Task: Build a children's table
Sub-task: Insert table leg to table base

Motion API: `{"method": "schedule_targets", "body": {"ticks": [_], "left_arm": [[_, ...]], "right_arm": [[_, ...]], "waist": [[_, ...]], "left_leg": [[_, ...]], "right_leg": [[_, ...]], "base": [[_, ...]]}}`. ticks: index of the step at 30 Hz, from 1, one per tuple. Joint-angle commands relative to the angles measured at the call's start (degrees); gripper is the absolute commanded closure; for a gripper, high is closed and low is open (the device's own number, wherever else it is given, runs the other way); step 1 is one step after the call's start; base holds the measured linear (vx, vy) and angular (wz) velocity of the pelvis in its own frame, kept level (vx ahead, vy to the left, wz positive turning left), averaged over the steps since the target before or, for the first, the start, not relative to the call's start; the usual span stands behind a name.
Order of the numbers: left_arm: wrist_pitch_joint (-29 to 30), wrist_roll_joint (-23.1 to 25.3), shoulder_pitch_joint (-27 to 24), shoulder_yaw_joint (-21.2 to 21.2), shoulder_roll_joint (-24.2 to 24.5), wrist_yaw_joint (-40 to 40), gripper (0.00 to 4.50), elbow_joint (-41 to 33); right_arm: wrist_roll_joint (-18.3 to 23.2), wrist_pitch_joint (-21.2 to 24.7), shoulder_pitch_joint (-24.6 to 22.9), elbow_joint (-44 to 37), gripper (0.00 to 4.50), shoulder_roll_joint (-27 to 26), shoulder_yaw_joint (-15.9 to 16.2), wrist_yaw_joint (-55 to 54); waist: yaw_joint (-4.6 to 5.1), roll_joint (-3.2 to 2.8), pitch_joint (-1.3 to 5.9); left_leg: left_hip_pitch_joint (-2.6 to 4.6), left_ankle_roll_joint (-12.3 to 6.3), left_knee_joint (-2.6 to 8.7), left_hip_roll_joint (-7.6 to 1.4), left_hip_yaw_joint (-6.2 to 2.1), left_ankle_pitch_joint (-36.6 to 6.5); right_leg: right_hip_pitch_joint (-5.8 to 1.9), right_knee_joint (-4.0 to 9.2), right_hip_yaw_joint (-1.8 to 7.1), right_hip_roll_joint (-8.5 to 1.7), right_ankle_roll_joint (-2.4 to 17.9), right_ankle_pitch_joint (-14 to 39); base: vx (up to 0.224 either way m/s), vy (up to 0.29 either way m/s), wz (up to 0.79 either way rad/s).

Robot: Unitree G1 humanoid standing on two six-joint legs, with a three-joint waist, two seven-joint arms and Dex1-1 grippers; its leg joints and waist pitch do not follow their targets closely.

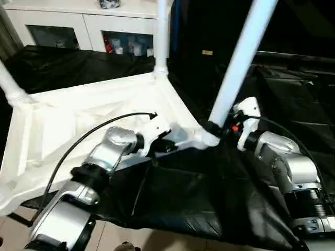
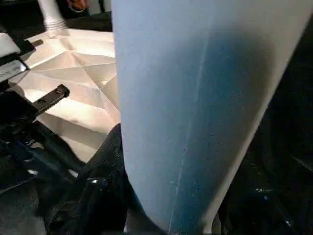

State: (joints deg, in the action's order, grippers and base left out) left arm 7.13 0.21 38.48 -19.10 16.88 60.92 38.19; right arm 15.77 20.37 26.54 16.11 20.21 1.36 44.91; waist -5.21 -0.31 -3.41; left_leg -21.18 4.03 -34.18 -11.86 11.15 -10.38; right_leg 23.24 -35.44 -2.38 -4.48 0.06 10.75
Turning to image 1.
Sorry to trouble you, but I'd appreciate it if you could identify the white plastic table top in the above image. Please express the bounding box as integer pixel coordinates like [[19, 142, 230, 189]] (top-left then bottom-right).
[[0, 72, 221, 218]]

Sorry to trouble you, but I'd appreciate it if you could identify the white plastic table leg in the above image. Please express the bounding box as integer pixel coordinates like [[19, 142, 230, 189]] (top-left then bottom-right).
[[207, 0, 279, 138], [0, 60, 31, 105], [153, 0, 171, 79]]

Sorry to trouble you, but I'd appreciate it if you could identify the black plastic mat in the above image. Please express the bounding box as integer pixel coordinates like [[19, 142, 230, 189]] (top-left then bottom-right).
[[0, 44, 335, 249]]

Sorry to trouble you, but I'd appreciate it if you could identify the grey left robot foot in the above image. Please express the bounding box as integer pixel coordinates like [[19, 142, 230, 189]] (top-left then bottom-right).
[[114, 242, 139, 251]]

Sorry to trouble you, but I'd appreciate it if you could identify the large black screen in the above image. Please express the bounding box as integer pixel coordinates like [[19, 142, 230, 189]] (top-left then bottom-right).
[[175, 0, 335, 61]]

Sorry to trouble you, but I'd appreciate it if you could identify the dark object on cabinet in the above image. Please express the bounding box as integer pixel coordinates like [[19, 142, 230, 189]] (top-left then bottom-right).
[[98, 0, 121, 9]]

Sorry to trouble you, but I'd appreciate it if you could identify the white cabinet with glass doors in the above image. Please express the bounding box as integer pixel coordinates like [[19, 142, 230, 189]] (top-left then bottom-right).
[[3, 0, 173, 57]]

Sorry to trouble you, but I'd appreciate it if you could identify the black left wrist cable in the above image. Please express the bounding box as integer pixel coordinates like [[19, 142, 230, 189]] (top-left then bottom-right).
[[31, 112, 158, 225]]

